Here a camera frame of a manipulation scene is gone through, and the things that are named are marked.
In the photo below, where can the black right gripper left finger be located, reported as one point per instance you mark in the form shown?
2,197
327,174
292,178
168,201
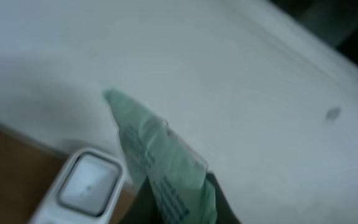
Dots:
144,209

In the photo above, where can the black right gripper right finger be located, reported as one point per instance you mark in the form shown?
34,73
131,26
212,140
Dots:
225,215

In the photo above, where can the teal snack packet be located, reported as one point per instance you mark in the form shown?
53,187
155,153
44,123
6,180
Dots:
157,156

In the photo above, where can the white barcode scanner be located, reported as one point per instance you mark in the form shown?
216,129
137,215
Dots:
85,190

